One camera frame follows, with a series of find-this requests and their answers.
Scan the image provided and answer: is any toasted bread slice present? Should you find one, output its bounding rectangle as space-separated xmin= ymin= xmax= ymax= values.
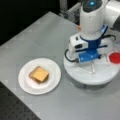
xmin=29 ymin=72 xmax=34 ymax=80

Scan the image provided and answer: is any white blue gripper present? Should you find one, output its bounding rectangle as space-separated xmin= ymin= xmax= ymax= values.
xmin=68 ymin=26 xmax=113 ymax=63

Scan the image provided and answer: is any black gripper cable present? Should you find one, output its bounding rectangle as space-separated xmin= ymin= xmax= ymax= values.
xmin=64 ymin=48 xmax=76 ymax=64

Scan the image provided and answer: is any white divided round tray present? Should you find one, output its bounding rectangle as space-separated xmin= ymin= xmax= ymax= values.
xmin=64 ymin=52 xmax=120 ymax=85

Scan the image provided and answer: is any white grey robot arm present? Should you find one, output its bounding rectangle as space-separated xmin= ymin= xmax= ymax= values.
xmin=68 ymin=0 xmax=120 ymax=62

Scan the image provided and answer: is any red tomato slice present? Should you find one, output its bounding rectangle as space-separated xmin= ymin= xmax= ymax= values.
xmin=109 ymin=52 xmax=120 ymax=64

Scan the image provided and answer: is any brown round meat patty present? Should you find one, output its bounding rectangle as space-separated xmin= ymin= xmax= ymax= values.
xmin=42 ymin=75 xmax=49 ymax=83

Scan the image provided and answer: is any yellow cheese slice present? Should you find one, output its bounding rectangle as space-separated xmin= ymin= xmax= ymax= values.
xmin=32 ymin=66 xmax=49 ymax=82

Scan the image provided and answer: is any white paper plate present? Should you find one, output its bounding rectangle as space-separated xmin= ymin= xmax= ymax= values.
xmin=18 ymin=58 xmax=61 ymax=95

